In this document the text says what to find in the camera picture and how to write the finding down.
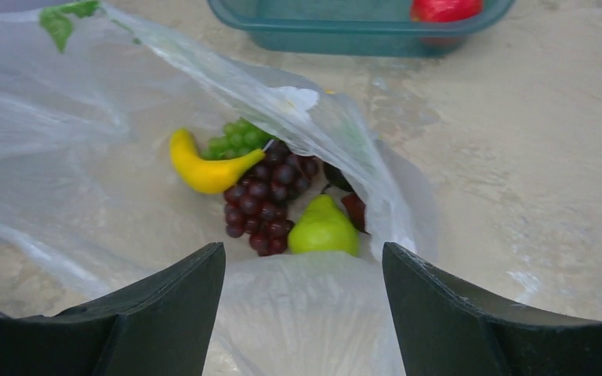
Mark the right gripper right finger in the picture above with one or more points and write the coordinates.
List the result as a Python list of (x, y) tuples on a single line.
[(446, 325)]

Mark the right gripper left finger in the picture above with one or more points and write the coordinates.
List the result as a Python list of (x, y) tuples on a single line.
[(160, 325)]

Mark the dark red fake grapes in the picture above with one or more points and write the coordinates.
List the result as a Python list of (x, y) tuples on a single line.
[(266, 203)]

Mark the clear plastic bag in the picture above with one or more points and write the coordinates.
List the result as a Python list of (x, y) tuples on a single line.
[(89, 97)]

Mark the green fake pear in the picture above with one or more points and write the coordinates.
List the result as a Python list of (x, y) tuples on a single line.
[(323, 227)]

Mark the yellow fake banana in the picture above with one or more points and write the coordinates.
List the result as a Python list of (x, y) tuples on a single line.
[(207, 176)]

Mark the green fake grapes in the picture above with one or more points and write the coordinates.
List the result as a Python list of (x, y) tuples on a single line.
[(239, 138)]

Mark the red fake apple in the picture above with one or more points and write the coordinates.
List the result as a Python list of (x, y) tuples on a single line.
[(444, 11)]

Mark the teal plastic bin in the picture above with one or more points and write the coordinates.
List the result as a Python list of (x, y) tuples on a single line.
[(351, 28)]

